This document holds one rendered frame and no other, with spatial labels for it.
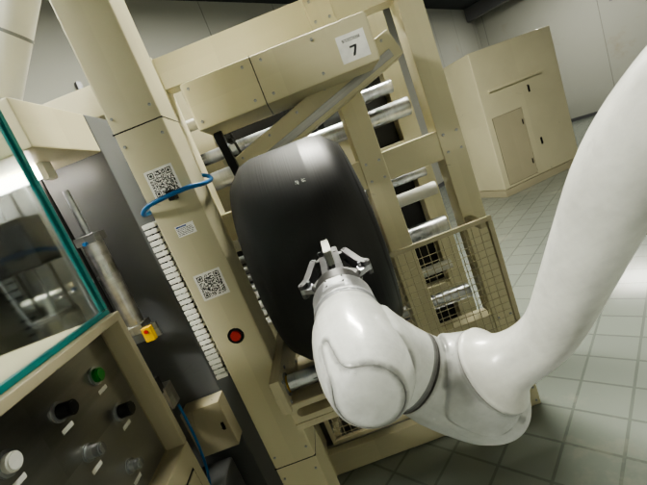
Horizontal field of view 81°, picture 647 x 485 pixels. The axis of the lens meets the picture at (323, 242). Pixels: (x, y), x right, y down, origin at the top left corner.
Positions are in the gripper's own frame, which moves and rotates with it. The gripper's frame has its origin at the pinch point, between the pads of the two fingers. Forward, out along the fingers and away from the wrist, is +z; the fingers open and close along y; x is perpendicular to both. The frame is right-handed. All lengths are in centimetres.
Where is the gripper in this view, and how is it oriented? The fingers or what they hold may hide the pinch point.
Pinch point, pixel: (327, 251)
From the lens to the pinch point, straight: 75.0
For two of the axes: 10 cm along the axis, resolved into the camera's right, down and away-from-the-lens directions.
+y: -9.3, 3.6, 0.3
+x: 3.5, 8.8, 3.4
